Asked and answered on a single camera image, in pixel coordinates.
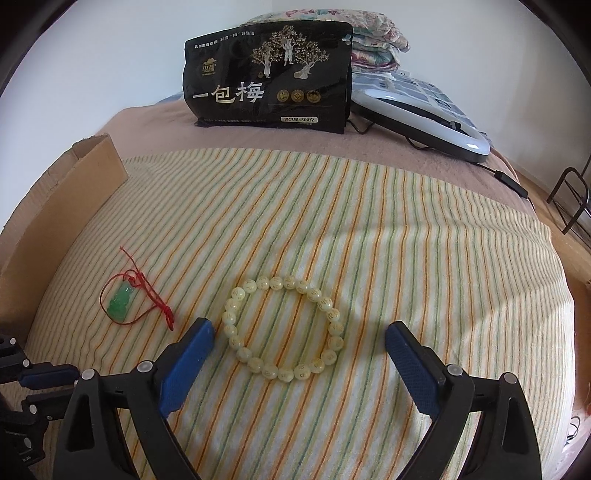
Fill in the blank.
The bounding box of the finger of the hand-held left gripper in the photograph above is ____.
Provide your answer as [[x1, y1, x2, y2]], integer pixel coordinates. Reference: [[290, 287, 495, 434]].
[[21, 391, 75, 423], [0, 338, 80, 388]]

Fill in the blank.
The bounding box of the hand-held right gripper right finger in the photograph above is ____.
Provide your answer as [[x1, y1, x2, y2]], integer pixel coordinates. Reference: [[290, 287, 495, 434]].
[[385, 320, 542, 480]]

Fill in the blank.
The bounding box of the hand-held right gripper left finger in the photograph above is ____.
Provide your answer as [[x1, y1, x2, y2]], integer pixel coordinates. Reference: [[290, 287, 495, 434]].
[[52, 318, 216, 480]]

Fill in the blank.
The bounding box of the cream bead bracelet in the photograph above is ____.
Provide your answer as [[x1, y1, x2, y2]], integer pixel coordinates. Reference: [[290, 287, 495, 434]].
[[222, 275, 345, 383]]

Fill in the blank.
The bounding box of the cardboard box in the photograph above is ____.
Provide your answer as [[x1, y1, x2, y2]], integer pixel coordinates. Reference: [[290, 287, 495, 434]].
[[0, 133, 130, 324]]

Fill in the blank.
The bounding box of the striped yellow blanket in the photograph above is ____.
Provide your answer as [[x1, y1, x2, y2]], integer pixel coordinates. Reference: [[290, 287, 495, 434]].
[[23, 148, 578, 480]]

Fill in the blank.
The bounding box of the black metal clothes rack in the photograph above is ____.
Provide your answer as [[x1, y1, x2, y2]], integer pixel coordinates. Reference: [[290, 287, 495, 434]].
[[547, 154, 591, 236]]

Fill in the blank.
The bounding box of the tan blanket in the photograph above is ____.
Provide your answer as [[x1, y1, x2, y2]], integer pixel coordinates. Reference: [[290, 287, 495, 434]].
[[99, 99, 536, 217]]

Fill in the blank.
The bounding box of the blue grey patterned bed sheet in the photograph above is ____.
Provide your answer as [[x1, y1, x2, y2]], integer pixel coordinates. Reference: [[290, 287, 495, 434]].
[[159, 69, 485, 139]]

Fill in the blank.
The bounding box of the black snack bag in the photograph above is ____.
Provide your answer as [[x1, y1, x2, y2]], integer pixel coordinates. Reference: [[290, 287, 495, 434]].
[[183, 21, 354, 134]]

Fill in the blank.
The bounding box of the folded floral quilt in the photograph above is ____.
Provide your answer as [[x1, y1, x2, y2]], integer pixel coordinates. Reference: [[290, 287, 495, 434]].
[[245, 10, 410, 72]]

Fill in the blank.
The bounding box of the green jade pendant red cord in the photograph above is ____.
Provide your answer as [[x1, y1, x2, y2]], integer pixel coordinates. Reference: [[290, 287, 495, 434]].
[[102, 246, 177, 330]]

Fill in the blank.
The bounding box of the black ring light cable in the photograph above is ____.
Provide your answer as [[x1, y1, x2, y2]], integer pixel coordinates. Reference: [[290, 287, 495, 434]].
[[346, 117, 532, 199]]

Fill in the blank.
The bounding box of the white ring light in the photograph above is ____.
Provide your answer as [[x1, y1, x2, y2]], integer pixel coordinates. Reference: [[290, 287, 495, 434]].
[[349, 88, 491, 163]]

